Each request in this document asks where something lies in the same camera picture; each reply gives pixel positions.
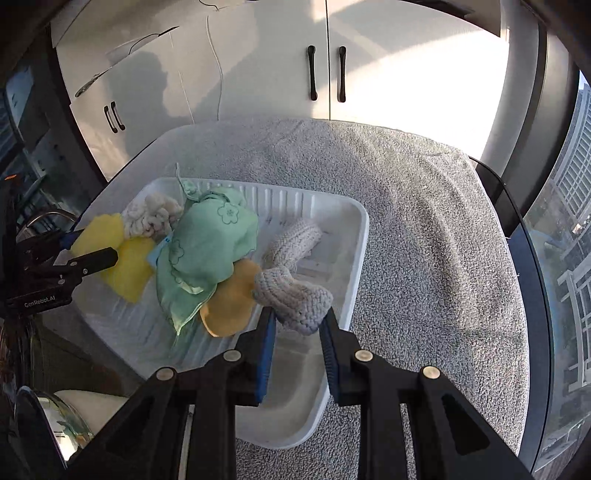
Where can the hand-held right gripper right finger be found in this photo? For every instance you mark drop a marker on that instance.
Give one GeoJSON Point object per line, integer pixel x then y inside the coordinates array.
{"type": "Point", "coordinates": [328, 360]}

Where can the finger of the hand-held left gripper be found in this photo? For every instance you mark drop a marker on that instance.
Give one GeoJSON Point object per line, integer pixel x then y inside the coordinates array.
{"type": "Point", "coordinates": [71, 239]}
{"type": "Point", "coordinates": [94, 261]}

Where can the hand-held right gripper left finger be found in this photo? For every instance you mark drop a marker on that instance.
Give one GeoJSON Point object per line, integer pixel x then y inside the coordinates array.
{"type": "Point", "coordinates": [266, 355]}

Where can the yellow baby sock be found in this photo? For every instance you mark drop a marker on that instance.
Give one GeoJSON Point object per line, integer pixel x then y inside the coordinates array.
{"type": "Point", "coordinates": [99, 234]}
{"type": "Point", "coordinates": [129, 272]}

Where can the white plastic tray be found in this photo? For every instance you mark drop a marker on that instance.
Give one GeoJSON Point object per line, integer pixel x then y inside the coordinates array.
{"type": "Point", "coordinates": [295, 383]}

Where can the grey knitted sock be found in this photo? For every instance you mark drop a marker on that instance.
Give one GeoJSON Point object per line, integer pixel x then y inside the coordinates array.
{"type": "Point", "coordinates": [295, 295]}
{"type": "Point", "coordinates": [295, 237]}

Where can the orange-yellow baby sock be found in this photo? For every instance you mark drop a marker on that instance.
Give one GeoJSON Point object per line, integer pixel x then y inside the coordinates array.
{"type": "Point", "coordinates": [228, 300]}

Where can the cream knitted cloth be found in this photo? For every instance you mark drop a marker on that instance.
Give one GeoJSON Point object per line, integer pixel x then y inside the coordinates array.
{"type": "Point", "coordinates": [147, 217]}

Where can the green flower print cloth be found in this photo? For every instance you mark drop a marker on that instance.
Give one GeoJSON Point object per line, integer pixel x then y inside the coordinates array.
{"type": "Point", "coordinates": [207, 249]}

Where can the grey fluffy mat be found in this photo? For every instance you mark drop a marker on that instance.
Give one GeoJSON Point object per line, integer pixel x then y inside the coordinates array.
{"type": "Point", "coordinates": [438, 277]}

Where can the white cabinet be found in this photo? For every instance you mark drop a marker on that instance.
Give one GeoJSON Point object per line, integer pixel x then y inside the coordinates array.
{"type": "Point", "coordinates": [415, 69]}

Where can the black window frame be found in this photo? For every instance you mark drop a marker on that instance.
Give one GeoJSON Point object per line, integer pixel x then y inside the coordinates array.
{"type": "Point", "coordinates": [545, 115]}

